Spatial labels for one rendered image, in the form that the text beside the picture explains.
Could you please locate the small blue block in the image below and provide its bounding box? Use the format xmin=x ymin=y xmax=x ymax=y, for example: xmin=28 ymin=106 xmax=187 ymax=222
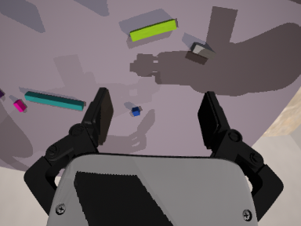
xmin=132 ymin=107 xmax=140 ymax=116

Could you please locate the turquoise rod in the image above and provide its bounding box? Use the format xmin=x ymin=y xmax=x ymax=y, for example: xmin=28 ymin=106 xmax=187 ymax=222
xmin=24 ymin=92 xmax=84 ymax=111

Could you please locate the short magenta rod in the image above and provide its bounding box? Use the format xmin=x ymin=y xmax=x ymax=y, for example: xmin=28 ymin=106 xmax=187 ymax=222
xmin=13 ymin=100 xmax=26 ymax=112

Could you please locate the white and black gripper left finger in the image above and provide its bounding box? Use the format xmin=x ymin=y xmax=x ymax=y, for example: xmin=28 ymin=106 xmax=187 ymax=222
xmin=24 ymin=87 xmax=114 ymax=215

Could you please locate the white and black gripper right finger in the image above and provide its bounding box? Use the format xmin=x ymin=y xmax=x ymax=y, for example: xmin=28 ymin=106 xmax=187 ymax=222
xmin=198 ymin=91 xmax=284 ymax=222

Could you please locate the lime green rod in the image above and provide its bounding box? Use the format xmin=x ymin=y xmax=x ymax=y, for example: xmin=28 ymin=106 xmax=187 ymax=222
xmin=130 ymin=19 xmax=176 ymax=42

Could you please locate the grey rod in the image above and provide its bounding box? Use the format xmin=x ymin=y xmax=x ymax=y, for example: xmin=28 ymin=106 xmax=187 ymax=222
xmin=190 ymin=42 xmax=216 ymax=60

